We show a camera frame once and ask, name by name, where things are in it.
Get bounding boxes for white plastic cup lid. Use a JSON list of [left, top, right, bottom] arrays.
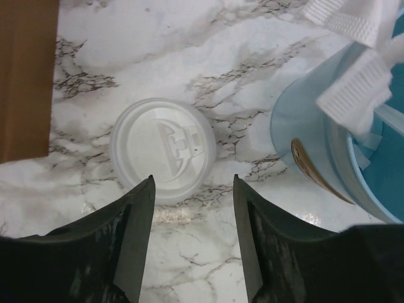
[[109, 98, 217, 205]]

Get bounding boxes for light blue plastic tumbler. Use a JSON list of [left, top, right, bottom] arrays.
[[270, 42, 403, 223]]

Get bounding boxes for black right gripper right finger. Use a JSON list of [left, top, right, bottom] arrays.
[[233, 177, 403, 302]]

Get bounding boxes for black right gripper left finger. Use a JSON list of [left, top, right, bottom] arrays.
[[1, 177, 155, 302]]

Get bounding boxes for brown paper bag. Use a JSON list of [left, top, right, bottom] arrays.
[[1, 1, 59, 163]]

